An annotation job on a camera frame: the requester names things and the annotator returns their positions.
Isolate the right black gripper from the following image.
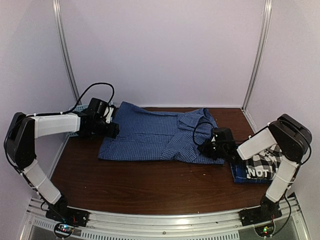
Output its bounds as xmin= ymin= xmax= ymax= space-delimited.
xmin=198 ymin=138 xmax=227 ymax=160

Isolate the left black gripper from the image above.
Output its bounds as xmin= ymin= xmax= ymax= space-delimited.
xmin=92 ymin=118 xmax=119 ymax=139

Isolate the blue small-check shirt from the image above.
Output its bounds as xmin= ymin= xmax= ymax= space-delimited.
xmin=98 ymin=101 xmax=225 ymax=165

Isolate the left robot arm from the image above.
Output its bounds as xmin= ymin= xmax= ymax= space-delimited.
xmin=3 ymin=98 xmax=120 ymax=222

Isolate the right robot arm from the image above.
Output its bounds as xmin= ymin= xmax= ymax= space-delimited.
xmin=196 ymin=114 xmax=312 ymax=221

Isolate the light blue plastic basket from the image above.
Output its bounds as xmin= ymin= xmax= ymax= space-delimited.
xmin=65 ymin=104 xmax=91 ymax=138

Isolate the blue plaid folded shirt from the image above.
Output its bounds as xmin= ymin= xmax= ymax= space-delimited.
xmin=230 ymin=164 xmax=272 ymax=184

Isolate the black white plaid shirt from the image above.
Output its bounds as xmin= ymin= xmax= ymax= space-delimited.
xmin=245 ymin=144 xmax=283 ymax=180

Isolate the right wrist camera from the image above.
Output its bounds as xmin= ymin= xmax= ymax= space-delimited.
xmin=211 ymin=131 xmax=220 ymax=142

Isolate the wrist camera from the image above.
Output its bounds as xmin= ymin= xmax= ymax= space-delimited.
xmin=211 ymin=131 xmax=220 ymax=142
xmin=103 ymin=105 xmax=116 ymax=124

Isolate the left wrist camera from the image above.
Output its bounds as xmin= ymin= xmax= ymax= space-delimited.
xmin=103 ymin=105 xmax=116 ymax=124

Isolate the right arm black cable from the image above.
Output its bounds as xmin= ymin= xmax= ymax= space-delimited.
xmin=193 ymin=120 xmax=241 ymax=151

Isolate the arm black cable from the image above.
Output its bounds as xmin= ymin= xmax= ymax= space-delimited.
xmin=193 ymin=120 xmax=241 ymax=151
xmin=3 ymin=82 xmax=116 ymax=161

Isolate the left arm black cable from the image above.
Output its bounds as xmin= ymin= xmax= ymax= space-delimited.
xmin=3 ymin=82 xmax=116 ymax=161

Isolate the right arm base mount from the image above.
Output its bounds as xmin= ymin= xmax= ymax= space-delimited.
xmin=238 ymin=196 xmax=282 ymax=238

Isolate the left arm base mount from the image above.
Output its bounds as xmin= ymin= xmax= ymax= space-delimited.
xmin=40 ymin=195 xmax=90 ymax=240

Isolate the front aluminium rail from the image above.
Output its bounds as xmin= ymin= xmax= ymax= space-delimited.
xmin=19 ymin=197 xmax=311 ymax=240

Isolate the left aluminium frame post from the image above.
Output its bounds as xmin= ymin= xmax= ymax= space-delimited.
xmin=52 ymin=0 xmax=80 ymax=101

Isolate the aluminium frame post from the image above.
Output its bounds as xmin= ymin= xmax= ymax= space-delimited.
xmin=52 ymin=0 xmax=80 ymax=101
xmin=241 ymin=0 xmax=273 ymax=112

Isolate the right aluminium frame post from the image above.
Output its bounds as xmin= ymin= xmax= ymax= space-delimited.
xmin=241 ymin=0 xmax=273 ymax=112

